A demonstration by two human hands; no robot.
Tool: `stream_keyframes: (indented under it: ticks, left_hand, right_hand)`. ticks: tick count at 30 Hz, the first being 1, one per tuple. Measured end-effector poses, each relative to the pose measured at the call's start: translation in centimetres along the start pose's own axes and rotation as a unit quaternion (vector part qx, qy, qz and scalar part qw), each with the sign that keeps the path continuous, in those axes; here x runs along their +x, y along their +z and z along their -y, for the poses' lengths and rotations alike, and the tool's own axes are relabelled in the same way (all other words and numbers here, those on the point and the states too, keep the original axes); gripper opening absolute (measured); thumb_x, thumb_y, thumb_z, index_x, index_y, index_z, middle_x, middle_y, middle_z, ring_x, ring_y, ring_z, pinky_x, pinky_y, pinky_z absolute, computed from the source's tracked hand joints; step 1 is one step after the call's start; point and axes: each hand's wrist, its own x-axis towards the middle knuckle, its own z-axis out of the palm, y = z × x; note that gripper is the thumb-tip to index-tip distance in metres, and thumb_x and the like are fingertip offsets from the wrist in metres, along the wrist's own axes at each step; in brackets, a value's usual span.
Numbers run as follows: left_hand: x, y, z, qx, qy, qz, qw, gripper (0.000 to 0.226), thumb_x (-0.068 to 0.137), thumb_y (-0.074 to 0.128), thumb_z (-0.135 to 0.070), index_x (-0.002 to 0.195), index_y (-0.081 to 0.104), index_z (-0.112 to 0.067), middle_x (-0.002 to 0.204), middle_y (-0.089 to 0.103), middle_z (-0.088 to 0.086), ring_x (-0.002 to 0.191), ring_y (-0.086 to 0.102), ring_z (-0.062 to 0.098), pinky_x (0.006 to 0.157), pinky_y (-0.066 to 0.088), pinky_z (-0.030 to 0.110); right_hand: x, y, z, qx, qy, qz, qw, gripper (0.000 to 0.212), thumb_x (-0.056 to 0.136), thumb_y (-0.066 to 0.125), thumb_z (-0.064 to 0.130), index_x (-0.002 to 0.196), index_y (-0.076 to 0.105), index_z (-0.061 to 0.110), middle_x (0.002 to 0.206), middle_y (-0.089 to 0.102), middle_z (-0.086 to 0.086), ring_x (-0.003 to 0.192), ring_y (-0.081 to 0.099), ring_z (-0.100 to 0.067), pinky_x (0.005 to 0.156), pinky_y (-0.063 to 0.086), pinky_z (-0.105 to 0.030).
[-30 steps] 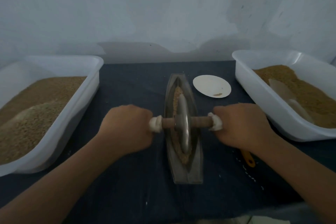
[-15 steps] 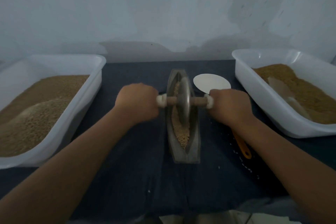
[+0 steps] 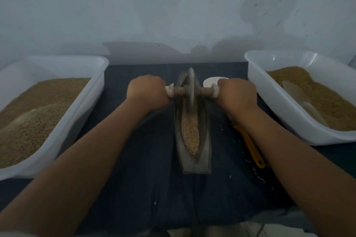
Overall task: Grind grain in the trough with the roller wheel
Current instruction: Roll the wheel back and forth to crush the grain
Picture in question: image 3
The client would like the person's right hand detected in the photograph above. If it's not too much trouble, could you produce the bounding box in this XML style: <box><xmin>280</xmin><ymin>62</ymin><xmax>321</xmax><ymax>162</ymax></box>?
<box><xmin>214</xmin><ymin>78</ymin><xmax>258</xmax><ymax>115</ymax></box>

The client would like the dark blue cloth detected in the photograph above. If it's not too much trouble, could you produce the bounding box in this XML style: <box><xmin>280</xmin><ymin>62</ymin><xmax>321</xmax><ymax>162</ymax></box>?
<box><xmin>0</xmin><ymin>62</ymin><xmax>356</xmax><ymax>237</ymax></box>

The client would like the white plastic tub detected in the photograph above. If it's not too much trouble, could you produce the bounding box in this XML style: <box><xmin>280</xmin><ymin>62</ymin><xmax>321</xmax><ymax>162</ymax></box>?
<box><xmin>244</xmin><ymin>50</ymin><xmax>356</xmax><ymax>146</ymax></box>
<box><xmin>0</xmin><ymin>56</ymin><xmax>109</xmax><ymax>181</ymax></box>

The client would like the person's right forearm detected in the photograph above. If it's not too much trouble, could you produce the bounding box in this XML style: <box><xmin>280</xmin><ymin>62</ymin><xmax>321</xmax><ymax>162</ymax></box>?
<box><xmin>228</xmin><ymin>104</ymin><xmax>356</xmax><ymax>237</ymax></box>

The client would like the white plastic scoop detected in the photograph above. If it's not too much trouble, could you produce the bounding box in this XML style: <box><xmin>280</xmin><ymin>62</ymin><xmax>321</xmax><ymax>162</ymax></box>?
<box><xmin>282</xmin><ymin>80</ymin><xmax>329</xmax><ymax>127</ymax></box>

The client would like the brown grain heap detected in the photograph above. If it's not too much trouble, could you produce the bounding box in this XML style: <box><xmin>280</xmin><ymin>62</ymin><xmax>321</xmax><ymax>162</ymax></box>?
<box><xmin>0</xmin><ymin>78</ymin><xmax>91</xmax><ymax>169</ymax></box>
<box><xmin>266</xmin><ymin>66</ymin><xmax>356</xmax><ymax>132</ymax></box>

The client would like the boat-shaped metal grinding trough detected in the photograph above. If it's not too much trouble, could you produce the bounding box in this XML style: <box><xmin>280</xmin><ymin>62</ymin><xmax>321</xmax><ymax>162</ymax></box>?
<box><xmin>174</xmin><ymin>71</ymin><xmax>212</xmax><ymax>175</ymax></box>

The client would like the grinding wheel with wooden axle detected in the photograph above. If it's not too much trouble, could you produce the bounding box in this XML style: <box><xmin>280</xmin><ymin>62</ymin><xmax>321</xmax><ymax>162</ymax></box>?
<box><xmin>165</xmin><ymin>68</ymin><xmax>221</xmax><ymax>113</ymax></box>

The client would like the person's left hand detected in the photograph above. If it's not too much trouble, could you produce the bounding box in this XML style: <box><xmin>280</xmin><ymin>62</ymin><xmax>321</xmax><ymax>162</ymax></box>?
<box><xmin>126</xmin><ymin>75</ymin><xmax>170</xmax><ymax>113</ymax></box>

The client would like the small white bowl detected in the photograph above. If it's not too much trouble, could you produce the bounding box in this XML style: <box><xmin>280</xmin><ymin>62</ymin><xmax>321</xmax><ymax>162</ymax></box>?
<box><xmin>203</xmin><ymin>76</ymin><xmax>230</xmax><ymax>88</ymax></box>

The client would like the orange-handled brush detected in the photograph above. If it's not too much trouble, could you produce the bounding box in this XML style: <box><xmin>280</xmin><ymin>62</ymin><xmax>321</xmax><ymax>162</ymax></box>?
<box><xmin>233</xmin><ymin>122</ymin><xmax>266</xmax><ymax>169</ymax></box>

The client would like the person's left forearm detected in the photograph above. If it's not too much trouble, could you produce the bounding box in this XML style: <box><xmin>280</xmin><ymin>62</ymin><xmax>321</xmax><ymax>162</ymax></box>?
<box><xmin>0</xmin><ymin>97</ymin><xmax>156</xmax><ymax>237</ymax></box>

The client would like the crushed grain in trough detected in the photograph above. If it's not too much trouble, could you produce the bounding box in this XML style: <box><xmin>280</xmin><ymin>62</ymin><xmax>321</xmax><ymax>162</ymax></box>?
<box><xmin>181</xmin><ymin>98</ymin><xmax>200</xmax><ymax>157</ymax></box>

